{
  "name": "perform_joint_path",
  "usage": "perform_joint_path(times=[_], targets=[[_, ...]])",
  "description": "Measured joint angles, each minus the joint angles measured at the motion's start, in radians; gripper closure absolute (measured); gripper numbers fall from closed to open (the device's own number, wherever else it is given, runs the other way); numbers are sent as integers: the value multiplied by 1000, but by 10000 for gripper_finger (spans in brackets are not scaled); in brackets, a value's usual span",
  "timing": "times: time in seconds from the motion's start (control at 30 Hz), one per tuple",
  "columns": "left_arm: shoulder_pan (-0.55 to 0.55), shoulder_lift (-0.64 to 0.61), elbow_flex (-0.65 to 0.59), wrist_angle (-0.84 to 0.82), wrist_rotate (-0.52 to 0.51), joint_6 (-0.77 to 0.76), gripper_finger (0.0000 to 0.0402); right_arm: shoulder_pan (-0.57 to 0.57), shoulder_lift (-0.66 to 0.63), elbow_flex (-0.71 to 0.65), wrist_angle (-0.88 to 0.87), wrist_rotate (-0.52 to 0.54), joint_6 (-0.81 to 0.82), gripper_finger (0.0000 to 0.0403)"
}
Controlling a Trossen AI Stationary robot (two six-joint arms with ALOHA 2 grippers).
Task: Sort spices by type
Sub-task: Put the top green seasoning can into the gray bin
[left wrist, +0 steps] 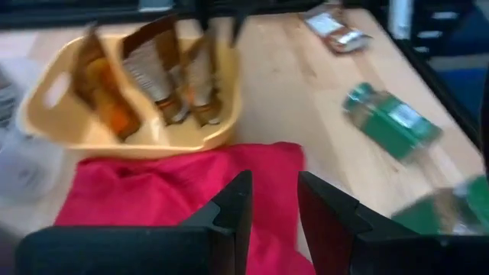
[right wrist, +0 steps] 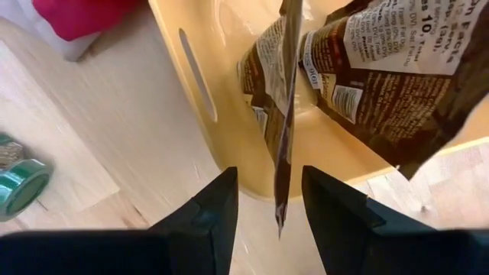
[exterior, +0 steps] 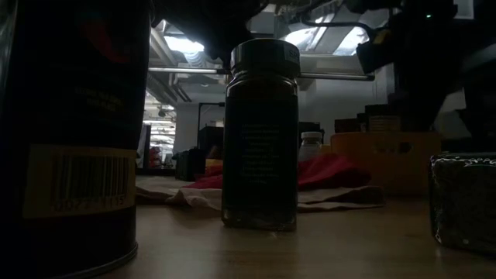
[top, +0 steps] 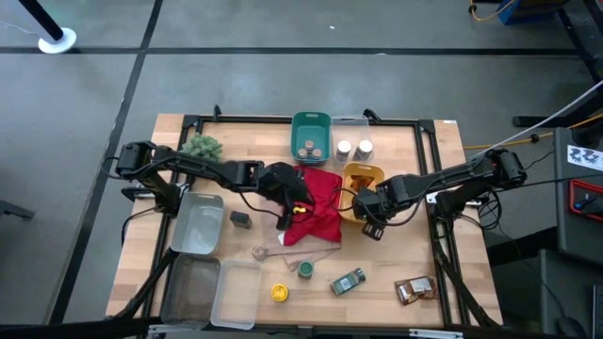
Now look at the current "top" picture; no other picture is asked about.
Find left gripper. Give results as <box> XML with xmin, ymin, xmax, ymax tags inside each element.
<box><xmin>257</xmin><ymin>161</ymin><xmax>315</xmax><ymax>232</ymax></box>

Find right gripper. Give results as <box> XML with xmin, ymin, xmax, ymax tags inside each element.
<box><xmin>351</xmin><ymin>176</ymin><xmax>402</xmax><ymax>242</ymax></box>

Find black spice tin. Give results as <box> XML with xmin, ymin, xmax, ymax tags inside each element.
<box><xmin>229</xmin><ymin>210</ymin><xmax>253</xmax><ymax>231</ymax></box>

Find green-labelled black-lidded spice jar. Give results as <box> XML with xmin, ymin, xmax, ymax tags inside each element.
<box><xmin>329</xmin><ymin>267</ymin><xmax>367</xmax><ymax>297</ymax></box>

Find clear pouch of brown spice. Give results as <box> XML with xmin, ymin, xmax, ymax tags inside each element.
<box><xmin>394</xmin><ymin>275</ymin><xmax>439</xmax><ymax>306</ymax></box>

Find white-lidded spice jar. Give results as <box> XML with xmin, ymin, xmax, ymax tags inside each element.
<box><xmin>334</xmin><ymin>139</ymin><xmax>353</xmax><ymax>164</ymax></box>
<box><xmin>353</xmin><ymin>138</ymin><xmax>375</xmax><ymax>164</ymax></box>

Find red cloth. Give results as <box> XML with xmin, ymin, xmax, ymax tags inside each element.
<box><xmin>282</xmin><ymin>164</ymin><xmax>344</xmax><ymax>247</ymax></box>

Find yellow plastic bin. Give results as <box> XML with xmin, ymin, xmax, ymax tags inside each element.
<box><xmin>338</xmin><ymin>162</ymin><xmax>386</xmax><ymax>224</ymax></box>

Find teal plastic bin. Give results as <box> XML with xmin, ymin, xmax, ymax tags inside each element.
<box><xmin>290</xmin><ymin>111</ymin><xmax>333</xmax><ymax>167</ymax></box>

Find light grey plastic bin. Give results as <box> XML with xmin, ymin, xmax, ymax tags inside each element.
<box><xmin>169</xmin><ymin>191</ymin><xmax>225</xmax><ymax>257</ymax></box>

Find large clear plastic bin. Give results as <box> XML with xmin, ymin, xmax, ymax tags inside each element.
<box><xmin>210</xmin><ymin>259</ymin><xmax>263</xmax><ymax>331</ymax></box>

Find small clear plastic bin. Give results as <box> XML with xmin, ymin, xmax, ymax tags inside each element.
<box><xmin>331</xmin><ymin>114</ymin><xmax>371</xmax><ymax>165</ymax></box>

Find green artificial plant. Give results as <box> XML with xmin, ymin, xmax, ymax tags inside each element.
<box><xmin>180</xmin><ymin>133</ymin><xmax>225</xmax><ymax>164</ymax></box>

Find silver aluminium extrusion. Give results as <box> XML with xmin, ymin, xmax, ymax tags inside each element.
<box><xmin>409</xmin><ymin>328</ymin><xmax>465</xmax><ymax>339</ymax></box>

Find dark grey plastic bin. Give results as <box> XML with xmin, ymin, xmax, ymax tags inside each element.
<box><xmin>159</xmin><ymin>253</ymin><xmax>221</xmax><ymax>329</ymax></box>

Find red-framed device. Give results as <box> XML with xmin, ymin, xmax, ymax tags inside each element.
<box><xmin>568</xmin><ymin>178</ymin><xmax>603</xmax><ymax>218</ymax></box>

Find black cabinet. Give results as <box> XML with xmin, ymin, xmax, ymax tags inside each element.
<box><xmin>553</xmin><ymin>126</ymin><xmax>603</xmax><ymax>265</ymax></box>

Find black computer mouse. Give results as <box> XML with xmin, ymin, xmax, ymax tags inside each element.
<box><xmin>558</xmin><ymin>315</ymin><xmax>588</xmax><ymax>339</ymax></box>

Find white marker sign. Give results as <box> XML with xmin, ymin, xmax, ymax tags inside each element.
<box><xmin>567</xmin><ymin>144</ymin><xmax>603</xmax><ymax>172</ymax></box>

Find blue box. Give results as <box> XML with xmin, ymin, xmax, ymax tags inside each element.
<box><xmin>497</xmin><ymin>0</ymin><xmax>566</xmax><ymax>25</ymax></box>

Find grey stand foot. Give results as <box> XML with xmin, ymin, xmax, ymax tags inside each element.
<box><xmin>0</xmin><ymin>200</ymin><xmax>37</xmax><ymax>221</ymax></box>

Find black stand legs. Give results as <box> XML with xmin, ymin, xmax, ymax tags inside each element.
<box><xmin>513</xmin><ymin>0</ymin><xmax>603</xmax><ymax>128</ymax></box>

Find black aluminium table frame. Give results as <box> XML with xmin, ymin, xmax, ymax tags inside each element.
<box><xmin>106</xmin><ymin>104</ymin><xmax>503</xmax><ymax>339</ymax></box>

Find black cable bundle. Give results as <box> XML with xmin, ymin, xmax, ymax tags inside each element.
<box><xmin>475</xmin><ymin>197</ymin><xmax>505</xmax><ymax>232</ymax></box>

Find yellow cable with black clip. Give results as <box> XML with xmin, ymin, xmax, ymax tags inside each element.
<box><xmin>464</xmin><ymin>112</ymin><xmax>603</xmax><ymax>151</ymax></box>

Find white cable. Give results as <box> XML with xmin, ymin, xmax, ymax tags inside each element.
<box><xmin>470</xmin><ymin>79</ymin><xmax>603</xmax><ymax>159</ymax></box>

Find yellow floor cable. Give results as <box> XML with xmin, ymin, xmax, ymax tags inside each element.
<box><xmin>468</xmin><ymin>0</ymin><xmax>515</xmax><ymax>23</ymax></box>

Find white round post base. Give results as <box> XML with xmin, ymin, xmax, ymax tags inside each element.
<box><xmin>37</xmin><ymin>26</ymin><xmax>78</xmax><ymax>56</ymax></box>

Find black post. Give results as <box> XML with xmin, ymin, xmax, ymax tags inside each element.
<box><xmin>18</xmin><ymin>0</ymin><xmax>65</xmax><ymax>41</ymax></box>

